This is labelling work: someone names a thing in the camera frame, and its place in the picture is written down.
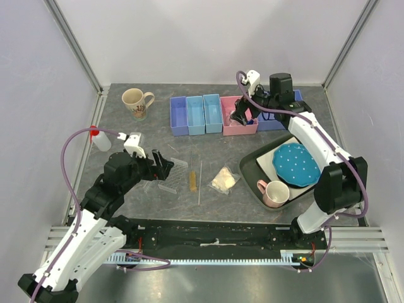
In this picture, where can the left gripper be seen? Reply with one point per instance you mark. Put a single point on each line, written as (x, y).
(161, 170)

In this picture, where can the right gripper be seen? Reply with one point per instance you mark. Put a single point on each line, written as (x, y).
(241, 105)

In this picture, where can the brown test tube brush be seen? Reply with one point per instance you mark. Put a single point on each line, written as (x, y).
(192, 176)

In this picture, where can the bag of white gloves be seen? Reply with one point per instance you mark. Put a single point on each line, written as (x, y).
(224, 181)

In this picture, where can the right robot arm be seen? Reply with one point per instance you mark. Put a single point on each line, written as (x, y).
(341, 184)

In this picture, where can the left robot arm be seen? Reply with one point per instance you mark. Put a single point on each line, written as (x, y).
(90, 240)

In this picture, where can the clear test tube rack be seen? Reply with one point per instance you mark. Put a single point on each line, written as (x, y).
(176, 177)

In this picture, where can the large purple bin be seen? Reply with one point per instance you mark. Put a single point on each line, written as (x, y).
(271, 124)

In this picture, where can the pink bin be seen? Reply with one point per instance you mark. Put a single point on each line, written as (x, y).
(230, 127)

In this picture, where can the right light blue bin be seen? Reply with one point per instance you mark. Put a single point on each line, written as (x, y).
(213, 113)

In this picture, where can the light blue bin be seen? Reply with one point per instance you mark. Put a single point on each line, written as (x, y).
(195, 115)
(213, 113)

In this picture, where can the small purple bin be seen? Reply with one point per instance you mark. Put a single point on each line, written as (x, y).
(178, 116)

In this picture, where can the white square plate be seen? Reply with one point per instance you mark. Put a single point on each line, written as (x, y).
(265, 164)

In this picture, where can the left light blue bin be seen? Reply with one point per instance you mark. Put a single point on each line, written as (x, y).
(195, 115)

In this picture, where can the dark green tray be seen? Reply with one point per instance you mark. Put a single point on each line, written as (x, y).
(251, 173)

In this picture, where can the red cap wash bottle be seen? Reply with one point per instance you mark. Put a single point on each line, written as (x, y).
(100, 139)

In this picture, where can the blue dotted plate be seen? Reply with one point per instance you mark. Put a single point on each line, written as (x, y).
(295, 166)

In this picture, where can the beige patterned mug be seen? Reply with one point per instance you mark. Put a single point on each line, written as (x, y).
(137, 102)

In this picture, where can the pink mug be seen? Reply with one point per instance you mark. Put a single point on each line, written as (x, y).
(275, 193)

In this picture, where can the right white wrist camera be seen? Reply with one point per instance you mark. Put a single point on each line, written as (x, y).
(251, 80)

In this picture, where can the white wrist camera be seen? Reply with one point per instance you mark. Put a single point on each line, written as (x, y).
(133, 144)
(251, 80)

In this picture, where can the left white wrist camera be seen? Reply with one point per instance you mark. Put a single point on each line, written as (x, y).
(133, 144)

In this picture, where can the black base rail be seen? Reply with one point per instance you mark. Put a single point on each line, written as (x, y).
(172, 239)

